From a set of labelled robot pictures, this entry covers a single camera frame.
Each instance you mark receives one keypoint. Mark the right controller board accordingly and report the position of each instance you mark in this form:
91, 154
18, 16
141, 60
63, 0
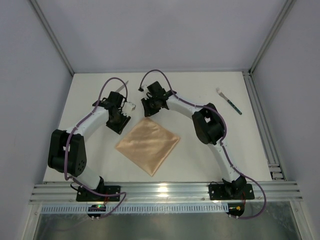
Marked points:
235, 210

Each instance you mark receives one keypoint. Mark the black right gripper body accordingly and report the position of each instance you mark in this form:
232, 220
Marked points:
148, 107

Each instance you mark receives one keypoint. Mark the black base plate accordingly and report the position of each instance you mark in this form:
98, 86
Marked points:
217, 191
110, 194

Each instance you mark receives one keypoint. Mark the left rear aluminium post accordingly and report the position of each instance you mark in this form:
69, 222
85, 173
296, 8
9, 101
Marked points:
51, 35

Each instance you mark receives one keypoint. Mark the aluminium frame rail right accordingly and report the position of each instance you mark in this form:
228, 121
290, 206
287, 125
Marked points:
269, 146

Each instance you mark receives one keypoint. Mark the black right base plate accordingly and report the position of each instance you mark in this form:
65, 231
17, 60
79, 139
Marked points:
217, 191

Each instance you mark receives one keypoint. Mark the left controller board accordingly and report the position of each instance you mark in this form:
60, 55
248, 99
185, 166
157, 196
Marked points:
96, 211

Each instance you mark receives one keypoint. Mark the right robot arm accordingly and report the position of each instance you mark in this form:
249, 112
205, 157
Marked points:
209, 128

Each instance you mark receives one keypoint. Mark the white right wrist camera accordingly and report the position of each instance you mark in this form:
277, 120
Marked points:
143, 89

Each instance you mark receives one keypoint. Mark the slotted cable duct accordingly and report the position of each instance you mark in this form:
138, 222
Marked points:
135, 208

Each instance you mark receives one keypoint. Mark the beige cloth napkin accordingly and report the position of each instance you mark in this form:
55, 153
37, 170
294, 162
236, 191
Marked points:
148, 145

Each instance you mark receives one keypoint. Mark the aluminium post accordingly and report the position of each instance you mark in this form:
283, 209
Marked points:
51, 35
275, 28

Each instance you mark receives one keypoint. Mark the right rear aluminium post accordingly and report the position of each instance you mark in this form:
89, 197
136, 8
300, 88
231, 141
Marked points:
275, 28

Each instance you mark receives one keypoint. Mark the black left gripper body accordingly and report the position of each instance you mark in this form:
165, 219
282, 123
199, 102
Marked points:
118, 124

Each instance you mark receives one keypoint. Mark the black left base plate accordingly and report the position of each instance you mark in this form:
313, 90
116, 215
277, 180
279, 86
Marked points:
110, 194

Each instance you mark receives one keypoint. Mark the controller board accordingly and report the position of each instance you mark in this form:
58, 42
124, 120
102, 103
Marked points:
235, 210
96, 211

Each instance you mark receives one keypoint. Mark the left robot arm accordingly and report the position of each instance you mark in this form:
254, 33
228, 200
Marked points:
67, 150

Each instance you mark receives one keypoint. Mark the front aluminium rail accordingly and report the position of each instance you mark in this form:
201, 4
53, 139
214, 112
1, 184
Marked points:
161, 192

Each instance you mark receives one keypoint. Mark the green handled knife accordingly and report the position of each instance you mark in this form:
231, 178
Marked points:
124, 85

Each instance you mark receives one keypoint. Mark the green handled fork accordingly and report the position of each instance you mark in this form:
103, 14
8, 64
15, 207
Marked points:
221, 94

